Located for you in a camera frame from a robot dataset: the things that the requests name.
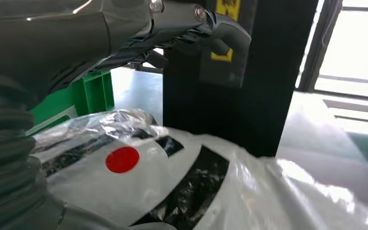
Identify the white plastic package black print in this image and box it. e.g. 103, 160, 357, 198
33, 108, 368, 230

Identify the green plastic crate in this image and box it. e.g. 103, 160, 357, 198
26, 70, 115, 137

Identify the black scanner column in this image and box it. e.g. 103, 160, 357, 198
163, 0, 319, 158

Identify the dark window frame post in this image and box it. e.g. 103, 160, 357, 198
298, 0, 345, 93

